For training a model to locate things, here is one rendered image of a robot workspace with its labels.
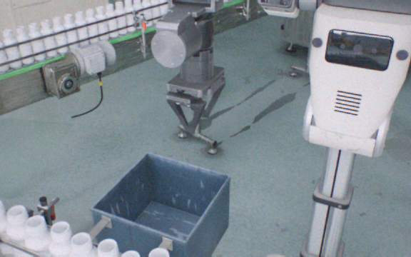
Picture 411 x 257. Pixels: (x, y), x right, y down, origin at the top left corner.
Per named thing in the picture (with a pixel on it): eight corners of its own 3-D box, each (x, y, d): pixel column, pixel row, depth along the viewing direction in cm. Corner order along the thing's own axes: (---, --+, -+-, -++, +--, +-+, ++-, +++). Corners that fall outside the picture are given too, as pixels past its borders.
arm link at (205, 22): (220, 6, 71) (188, 2, 73) (202, 18, 65) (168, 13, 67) (218, 47, 74) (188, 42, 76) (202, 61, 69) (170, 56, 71)
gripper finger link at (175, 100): (167, 135, 78) (164, 87, 73) (185, 116, 83) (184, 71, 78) (201, 143, 75) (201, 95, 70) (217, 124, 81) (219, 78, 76)
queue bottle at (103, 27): (106, 36, 233) (103, 4, 224) (111, 39, 229) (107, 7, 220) (95, 38, 230) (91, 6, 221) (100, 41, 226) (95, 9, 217)
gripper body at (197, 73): (166, 93, 74) (164, 51, 70) (193, 71, 81) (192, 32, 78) (201, 101, 71) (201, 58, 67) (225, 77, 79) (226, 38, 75)
